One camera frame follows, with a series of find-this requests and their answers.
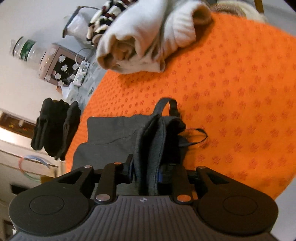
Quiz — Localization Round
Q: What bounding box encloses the white power strip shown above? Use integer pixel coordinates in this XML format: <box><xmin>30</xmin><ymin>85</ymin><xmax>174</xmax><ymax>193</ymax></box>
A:
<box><xmin>73</xmin><ymin>61</ymin><xmax>90</xmax><ymax>86</ymax></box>

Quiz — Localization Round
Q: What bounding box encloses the black folded clothes stack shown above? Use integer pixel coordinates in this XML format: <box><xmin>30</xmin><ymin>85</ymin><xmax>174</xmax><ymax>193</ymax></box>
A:
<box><xmin>31</xmin><ymin>98</ymin><xmax>81</xmax><ymax>161</ymax></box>

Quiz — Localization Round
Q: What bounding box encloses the cream white sweater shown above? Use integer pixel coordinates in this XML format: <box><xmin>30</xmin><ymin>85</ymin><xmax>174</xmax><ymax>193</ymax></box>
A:
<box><xmin>96</xmin><ymin>1</ymin><xmax>212</xmax><ymax>74</ymax></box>

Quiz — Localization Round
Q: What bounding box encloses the orange floral table mat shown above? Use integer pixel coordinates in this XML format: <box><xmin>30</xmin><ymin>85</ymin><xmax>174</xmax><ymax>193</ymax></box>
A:
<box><xmin>66</xmin><ymin>14</ymin><xmax>295</xmax><ymax>198</ymax></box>

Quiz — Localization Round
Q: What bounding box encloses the striped patterned clothes pile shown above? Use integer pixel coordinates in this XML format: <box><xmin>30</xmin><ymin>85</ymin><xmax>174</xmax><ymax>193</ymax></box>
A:
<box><xmin>86</xmin><ymin>0</ymin><xmax>137</xmax><ymax>46</ymax></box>

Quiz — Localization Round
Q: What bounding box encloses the clear water bottle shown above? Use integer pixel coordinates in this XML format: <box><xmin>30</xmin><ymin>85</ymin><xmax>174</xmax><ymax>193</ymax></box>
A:
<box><xmin>10</xmin><ymin>36</ymin><xmax>46</xmax><ymax>69</ymax></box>

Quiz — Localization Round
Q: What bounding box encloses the pink water dispenser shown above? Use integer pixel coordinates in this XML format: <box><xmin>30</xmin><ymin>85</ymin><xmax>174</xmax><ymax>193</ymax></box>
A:
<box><xmin>38</xmin><ymin>44</ymin><xmax>84</xmax><ymax>86</ymax></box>

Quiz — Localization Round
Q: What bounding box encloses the dark grey garment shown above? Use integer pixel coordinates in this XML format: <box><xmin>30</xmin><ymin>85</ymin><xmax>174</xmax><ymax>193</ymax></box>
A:
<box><xmin>71</xmin><ymin>97</ymin><xmax>208</xmax><ymax>196</ymax></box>

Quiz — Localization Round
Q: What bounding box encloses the white low cabinet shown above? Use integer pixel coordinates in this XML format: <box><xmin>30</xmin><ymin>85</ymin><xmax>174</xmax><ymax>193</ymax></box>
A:
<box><xmin>1</xmin><ymin>141</ymin><xmax>63</xmax><ymax>236</ymax></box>

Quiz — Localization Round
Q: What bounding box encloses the checkered floral tablecloth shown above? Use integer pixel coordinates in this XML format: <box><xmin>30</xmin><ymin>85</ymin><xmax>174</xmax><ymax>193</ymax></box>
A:
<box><xmin>61</xmin><ymin>56</ymin><xmax>106</xmax><ymax>111</ymax></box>

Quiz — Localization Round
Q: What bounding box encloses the white plastic bag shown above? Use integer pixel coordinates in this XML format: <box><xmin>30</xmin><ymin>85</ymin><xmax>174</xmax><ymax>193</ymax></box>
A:
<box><xmin>62</xmin><ymin>6</ymin><xmax>99</xmax><ymax>46</ymax></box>

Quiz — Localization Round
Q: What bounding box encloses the brown wooden door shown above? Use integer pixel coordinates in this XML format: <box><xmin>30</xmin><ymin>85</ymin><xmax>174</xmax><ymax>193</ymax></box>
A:
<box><xmin>0</xmin><ymin>111</ymin><xmax>35</xmax><ymax>138</ymax></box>

